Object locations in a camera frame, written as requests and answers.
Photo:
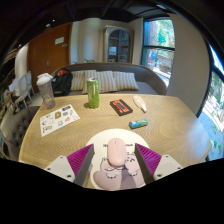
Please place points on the white tube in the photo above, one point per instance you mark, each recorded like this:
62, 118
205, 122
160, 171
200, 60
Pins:
139, 102

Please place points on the glass door cabinet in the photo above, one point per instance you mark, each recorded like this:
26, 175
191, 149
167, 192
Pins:
117, 45

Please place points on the small teal pack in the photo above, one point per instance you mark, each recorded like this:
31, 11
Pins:
138, 124

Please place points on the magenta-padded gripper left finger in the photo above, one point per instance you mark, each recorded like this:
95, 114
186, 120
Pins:
79, 161

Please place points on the white sticker sheet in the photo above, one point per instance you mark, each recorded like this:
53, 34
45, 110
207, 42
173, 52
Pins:
59, 120

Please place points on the grey tufted chair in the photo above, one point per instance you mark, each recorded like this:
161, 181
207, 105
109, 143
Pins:
16, 130

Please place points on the clear shaker bottle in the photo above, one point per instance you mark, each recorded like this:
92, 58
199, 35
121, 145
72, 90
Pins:
46, 91

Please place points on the flat black red box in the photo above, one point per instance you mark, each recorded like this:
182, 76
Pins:
121, 107

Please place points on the black backpack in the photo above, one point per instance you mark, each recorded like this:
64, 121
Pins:
61, 83

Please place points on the dark framed window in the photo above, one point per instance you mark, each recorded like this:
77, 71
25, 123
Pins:
158, 50

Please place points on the pink computer mouse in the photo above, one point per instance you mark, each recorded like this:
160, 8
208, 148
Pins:
116, 152

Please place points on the grey curved sofa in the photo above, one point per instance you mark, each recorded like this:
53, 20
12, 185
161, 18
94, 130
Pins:
150, 78

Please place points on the striped cushion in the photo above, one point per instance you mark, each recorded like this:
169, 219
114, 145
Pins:
126, 81
106, 81
78, 80

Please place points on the white mouse pad pink rest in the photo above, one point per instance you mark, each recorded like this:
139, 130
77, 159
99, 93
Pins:
106, 176

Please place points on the brown wooden door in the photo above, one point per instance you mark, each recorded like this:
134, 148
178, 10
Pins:
46, 50

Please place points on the green drink can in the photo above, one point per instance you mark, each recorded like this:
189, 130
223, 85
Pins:
93, 93

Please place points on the group of dining chairs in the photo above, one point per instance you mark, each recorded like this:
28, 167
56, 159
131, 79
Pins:
21, 86

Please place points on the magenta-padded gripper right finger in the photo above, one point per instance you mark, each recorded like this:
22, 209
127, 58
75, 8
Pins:
150, 160

